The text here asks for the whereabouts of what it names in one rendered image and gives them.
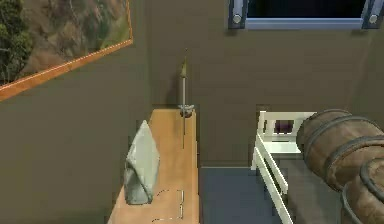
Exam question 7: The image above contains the light wooden side table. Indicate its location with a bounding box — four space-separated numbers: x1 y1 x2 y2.
106 107 201 224

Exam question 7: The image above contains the pale grey folded cloth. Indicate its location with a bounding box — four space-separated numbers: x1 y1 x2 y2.
123 119 161 206

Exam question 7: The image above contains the blue framed window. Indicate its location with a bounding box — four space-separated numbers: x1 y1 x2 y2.
227 0 384 31

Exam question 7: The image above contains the framed landscape picture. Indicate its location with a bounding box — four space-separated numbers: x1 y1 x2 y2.
0 0 134 102

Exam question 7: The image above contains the brown wooden barrel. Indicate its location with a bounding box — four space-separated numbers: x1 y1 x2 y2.
295 108 384 224

